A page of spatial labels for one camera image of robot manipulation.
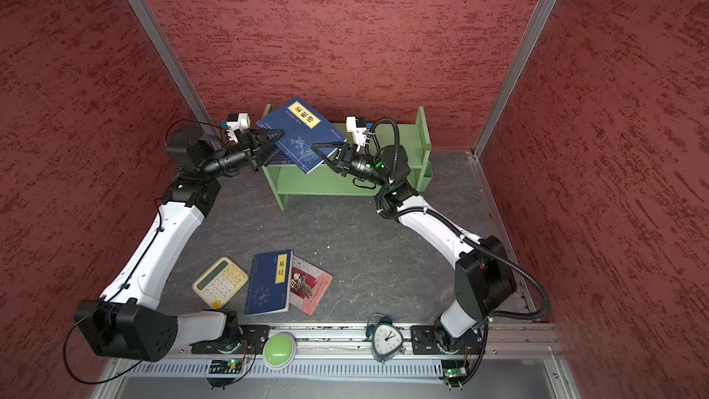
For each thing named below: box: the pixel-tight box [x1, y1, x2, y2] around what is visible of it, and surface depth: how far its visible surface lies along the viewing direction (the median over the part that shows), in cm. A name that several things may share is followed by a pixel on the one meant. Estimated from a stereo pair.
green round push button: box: [263, 331, 297, 371], surface depth 72 cm
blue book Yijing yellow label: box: [244, 249, 293, 316], surface depth 84 cm
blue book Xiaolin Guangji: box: [265, 149, 297, 166], surface depth 63 cm
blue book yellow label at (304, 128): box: [255, 96, 348, 175], surface depth 65 cm
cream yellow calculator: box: [192, 256, 249, 310], surface depth 84 cm
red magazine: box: [288, 254, 334, 317], surface depth 85 cm
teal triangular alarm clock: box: [365, 313, 407, 365], surface depth 73 cm
